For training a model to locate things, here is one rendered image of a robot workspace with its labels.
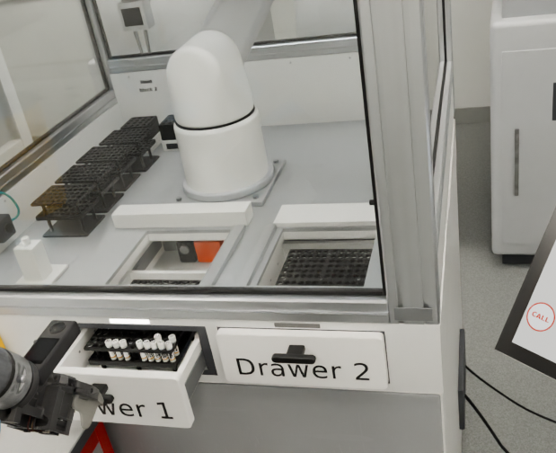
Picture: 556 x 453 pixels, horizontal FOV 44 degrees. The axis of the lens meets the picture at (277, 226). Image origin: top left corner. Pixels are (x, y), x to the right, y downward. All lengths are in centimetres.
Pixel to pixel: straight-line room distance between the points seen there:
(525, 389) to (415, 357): 127
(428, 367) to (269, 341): 27
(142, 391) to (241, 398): 22
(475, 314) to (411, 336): 158
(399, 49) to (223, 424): 80
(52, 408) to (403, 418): 59
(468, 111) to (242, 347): 332
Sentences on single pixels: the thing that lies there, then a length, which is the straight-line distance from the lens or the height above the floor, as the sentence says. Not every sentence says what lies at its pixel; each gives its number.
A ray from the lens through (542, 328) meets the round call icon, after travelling 103.
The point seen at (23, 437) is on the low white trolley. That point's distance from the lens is 143.
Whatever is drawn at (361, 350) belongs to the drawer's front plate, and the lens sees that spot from 116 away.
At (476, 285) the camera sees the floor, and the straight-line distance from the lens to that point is 287.
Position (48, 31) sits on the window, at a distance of 111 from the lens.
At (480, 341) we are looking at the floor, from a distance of 260.
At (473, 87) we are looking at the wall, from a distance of 432.
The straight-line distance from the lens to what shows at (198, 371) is 126.
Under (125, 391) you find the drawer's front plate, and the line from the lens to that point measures 121.
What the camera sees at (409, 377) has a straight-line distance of 121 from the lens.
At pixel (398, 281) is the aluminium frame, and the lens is 109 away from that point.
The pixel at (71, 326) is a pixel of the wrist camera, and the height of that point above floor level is 107.
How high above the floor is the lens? 164
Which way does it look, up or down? 28 degrees down
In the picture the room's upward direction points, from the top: 10 degrees counter-clockwise
